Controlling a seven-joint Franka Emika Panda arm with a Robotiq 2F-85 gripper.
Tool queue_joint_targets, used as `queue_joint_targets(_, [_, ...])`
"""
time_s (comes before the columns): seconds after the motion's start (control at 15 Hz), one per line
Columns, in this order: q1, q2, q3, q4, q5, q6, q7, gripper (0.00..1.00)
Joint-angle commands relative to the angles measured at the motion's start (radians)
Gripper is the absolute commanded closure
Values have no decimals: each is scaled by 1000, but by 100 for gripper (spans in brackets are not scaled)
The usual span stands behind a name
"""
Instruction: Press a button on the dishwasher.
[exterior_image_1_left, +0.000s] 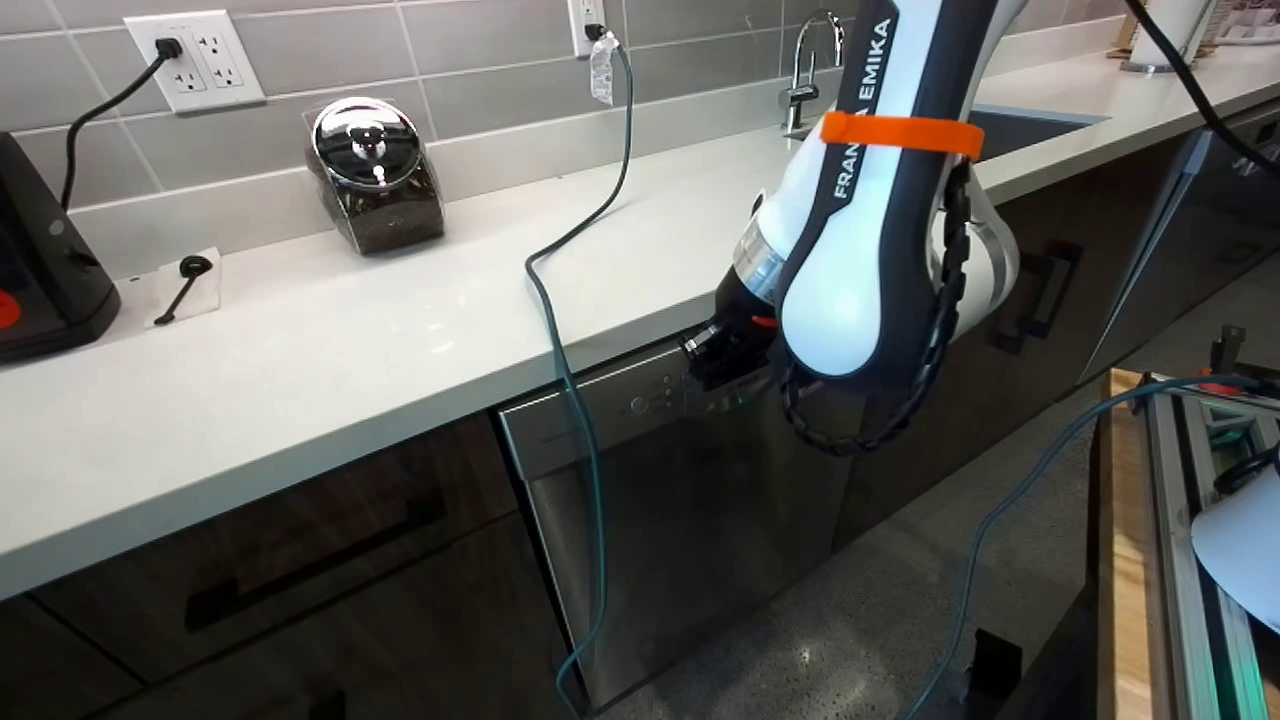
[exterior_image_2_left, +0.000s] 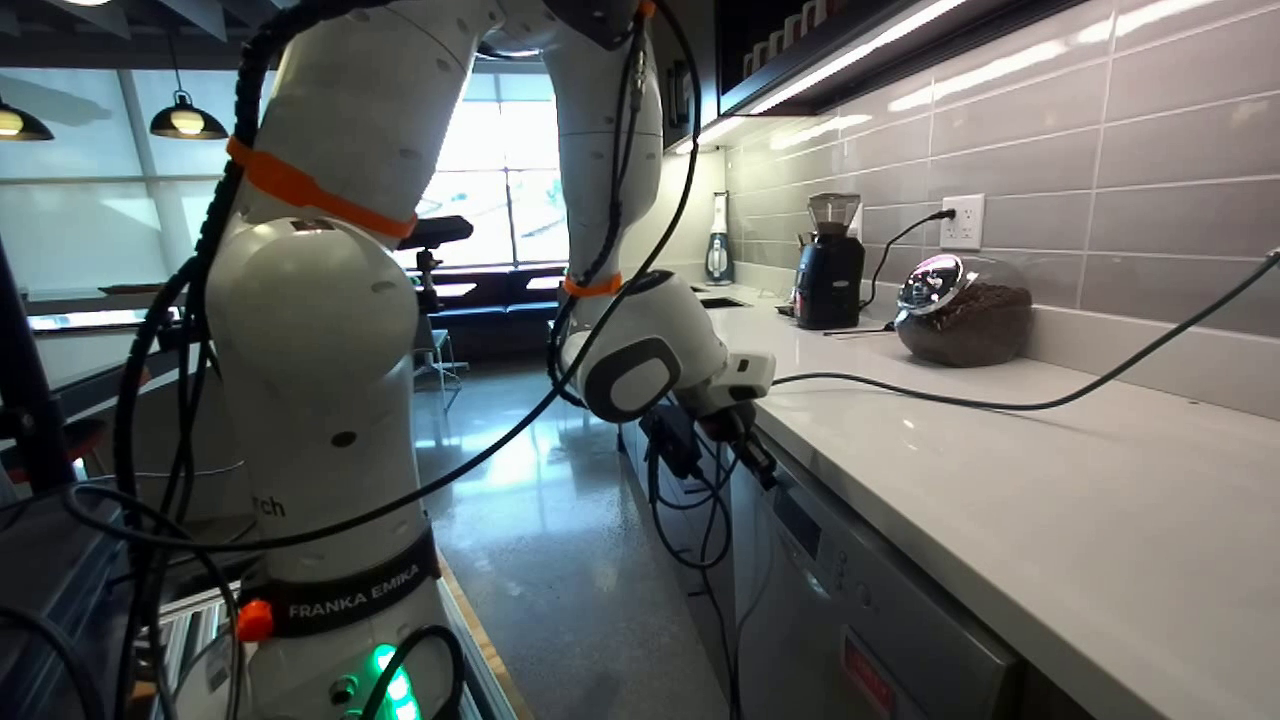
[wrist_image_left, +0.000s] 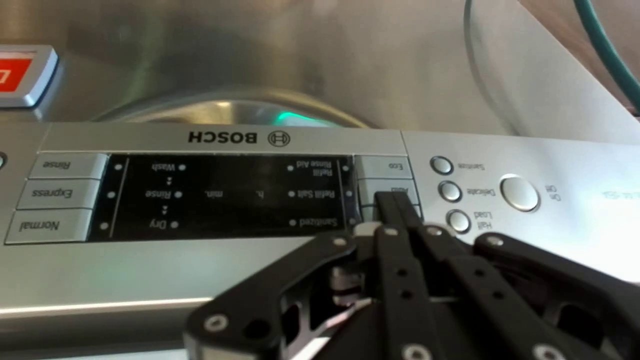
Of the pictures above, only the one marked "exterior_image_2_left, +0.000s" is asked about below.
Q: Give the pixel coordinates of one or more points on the orange round button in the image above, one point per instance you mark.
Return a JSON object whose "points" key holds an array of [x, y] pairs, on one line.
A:
{"points": [[255, 621]]}

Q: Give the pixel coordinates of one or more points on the black coffee grinder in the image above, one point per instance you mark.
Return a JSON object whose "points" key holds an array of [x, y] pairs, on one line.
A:
{"points": [[829, 272]]}

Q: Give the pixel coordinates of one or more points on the white wall outlet plate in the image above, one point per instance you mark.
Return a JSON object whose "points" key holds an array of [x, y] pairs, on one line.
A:
{"points": [[961, 222]]}

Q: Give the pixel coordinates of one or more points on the dark wall cabinet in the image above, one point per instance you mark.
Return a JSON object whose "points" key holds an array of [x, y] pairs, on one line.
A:
{"points": [[801, 33]]}

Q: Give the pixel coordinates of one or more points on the dark bench seat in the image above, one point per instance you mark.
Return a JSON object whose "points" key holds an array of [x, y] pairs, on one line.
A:
{"points": [[495, 313]]}

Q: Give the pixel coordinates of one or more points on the chrome domed countertop appliance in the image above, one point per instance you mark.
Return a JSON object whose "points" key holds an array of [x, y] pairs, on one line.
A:
{"points": [[961, 320]]}

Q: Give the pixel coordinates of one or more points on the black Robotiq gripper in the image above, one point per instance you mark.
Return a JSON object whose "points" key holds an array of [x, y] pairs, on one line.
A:
{"points": [[728, 426]]}

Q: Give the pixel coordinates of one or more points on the black pendant lamp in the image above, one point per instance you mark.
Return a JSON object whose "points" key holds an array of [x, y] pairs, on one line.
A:
{"points": [[21, 126], [180, 123]]}

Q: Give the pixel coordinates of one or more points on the black camera on tripod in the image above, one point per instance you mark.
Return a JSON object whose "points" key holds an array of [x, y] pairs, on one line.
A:
{"points": [[434, 230]]}

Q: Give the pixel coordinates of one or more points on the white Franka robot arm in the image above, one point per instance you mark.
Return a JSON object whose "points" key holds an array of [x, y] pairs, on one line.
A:
{"points": [[323, 344]]}

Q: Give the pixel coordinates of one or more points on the stainless steel Bosch dishwasher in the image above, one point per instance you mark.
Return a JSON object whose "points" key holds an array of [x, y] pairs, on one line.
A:
{"points": [[904, 624]]}

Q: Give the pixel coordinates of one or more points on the wooden robot cart with rails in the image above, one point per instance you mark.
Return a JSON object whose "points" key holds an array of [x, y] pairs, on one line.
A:
{"points": [[482, 660]]}

